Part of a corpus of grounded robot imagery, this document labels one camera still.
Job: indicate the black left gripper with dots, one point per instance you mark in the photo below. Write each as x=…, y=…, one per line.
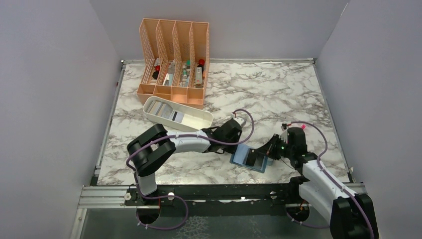
x=229, y=150

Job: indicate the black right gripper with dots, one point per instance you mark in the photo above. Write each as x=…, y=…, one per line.
x=268, y=148

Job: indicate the glossy black credit card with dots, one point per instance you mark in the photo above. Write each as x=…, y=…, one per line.
x=254, y=158

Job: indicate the teal card holder wallet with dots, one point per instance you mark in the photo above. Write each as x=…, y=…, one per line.
x=239, y=157

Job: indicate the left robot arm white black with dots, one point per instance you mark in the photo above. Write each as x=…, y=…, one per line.
x=149, y=151

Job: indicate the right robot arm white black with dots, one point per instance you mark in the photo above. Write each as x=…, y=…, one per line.
x=349, y=215

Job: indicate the white oblong plastic tray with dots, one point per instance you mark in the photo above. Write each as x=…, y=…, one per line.
x=193, y=120

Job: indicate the red capped stick in organizer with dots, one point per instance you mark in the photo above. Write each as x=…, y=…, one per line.
x=199, y=74

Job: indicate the teal capped tubes in organizer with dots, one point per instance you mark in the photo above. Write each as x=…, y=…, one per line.
x=186, y=70

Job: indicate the grey box in organizer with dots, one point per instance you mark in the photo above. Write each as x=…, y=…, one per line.
x=168, y=79

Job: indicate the red black item in organizer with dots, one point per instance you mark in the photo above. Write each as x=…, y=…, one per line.
x=156, y=72

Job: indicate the peach plastic file organizer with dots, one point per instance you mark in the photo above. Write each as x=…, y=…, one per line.
x=177, y=60

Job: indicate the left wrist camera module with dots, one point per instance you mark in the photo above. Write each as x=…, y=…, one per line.
x=240, y=120

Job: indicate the black mounting rail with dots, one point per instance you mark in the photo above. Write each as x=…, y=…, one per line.
x=220, y=200

